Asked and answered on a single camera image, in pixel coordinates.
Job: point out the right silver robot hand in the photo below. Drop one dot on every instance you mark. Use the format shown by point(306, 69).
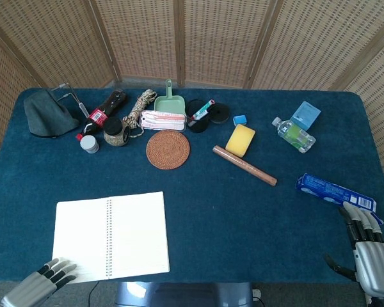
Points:
point(374, 265)

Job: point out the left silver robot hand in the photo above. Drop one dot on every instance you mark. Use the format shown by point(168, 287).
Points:
point(35, 289)

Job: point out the spiral notebook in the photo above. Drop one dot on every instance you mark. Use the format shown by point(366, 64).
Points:
point(134, 233)

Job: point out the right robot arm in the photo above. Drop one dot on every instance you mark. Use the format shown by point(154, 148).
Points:
point(382, 302)

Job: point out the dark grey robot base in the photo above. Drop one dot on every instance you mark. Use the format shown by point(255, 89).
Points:
point(179, 295)

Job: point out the blue toothpaste box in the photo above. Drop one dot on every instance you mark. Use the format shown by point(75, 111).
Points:
point(323, 188)

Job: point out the white power socket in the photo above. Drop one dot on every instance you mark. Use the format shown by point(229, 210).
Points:
point(257, 293)

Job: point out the blue table cloth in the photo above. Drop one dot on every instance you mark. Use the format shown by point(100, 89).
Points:
point(243, 224)

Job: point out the water bottle green label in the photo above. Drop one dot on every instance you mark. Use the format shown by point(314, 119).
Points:
point(294, 134)

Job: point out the small white jar grey lid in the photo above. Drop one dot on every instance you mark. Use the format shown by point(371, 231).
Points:
point(89, 144)

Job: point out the brown wooden roll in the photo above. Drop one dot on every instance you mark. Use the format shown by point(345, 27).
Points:
point(243, 164)

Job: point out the light blue box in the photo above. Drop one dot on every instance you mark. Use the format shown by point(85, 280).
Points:
point(305, 113)

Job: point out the grey felt hat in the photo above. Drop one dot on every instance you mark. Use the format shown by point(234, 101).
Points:
point(48, 118)

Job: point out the glass seed jar black lid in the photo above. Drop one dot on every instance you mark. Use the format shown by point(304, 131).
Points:
point(113, 126)

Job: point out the cola bottle red label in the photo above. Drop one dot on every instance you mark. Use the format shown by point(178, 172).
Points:
point(97, 116)

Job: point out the yellow sponge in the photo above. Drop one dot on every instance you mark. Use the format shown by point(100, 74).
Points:
point(240, 139)

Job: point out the round woven rattan coaster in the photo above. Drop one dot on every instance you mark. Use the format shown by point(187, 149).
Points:
point(168, 149)

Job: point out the small blue chalk cube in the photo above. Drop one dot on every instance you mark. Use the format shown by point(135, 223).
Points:
point(239, 120)

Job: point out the pink toothbrush pack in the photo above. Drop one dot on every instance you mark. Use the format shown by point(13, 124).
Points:
point(163, 121)

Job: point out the black round disc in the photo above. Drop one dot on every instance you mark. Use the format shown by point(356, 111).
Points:
point(222, 115)

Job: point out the black round discs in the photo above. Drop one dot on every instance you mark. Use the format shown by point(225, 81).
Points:
point(198, 128)

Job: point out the green plastic dustpan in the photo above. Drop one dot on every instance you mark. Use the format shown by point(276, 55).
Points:
point(169, 104)

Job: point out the marker pen black cap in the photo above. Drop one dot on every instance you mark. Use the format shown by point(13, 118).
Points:
point(203, 109)

